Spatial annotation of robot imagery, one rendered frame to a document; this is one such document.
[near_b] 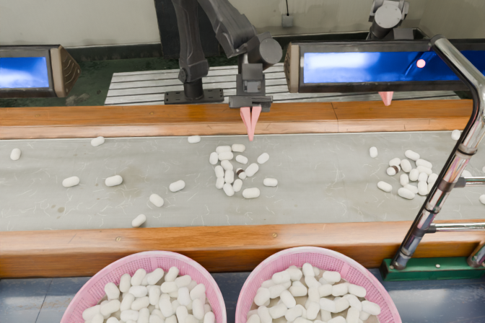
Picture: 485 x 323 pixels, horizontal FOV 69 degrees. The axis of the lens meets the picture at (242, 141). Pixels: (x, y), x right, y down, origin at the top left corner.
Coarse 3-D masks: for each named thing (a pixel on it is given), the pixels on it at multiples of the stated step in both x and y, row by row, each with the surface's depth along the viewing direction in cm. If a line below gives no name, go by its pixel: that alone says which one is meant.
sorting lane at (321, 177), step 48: (0, 144) 92; (48, 144) 92; (144, 144) 92; (192, 144) 92; (288, 144) 92; (336, 144) 92; (384, 144) 92; (432, 144) 92; (480, 144) 92; (0, 192) 80; (48, 192) 80; (96, 192) 80; (144, 192) 80; (192, 192) 80; (240, 192) 80; (288, 192) 80; (336, 192) 80; (384, 192) 80; (480, 192) 80
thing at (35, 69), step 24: (0, 48) 53; (24, 48) 53; (48, 48) 53; (0, 72) 54; (24, 72) 54; (48, 72) 54; (72, 72) 58; (0, 96) 55; (24, 96) 55; (48, 96) 55
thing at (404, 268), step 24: (432, 48) 53; (456, 48) 51; (456, 72) 48; (480, 72) 46; (480, 96) 44; (480, 120) 44; (456, 144) 48; (456, 168) 50; (432, 192) 54; (432, 216) 57; (408, 240) 63; (384, 264) 70; (408, 264) 70; (432, 264) 70; (456, 264) 70; (480, 264) 68
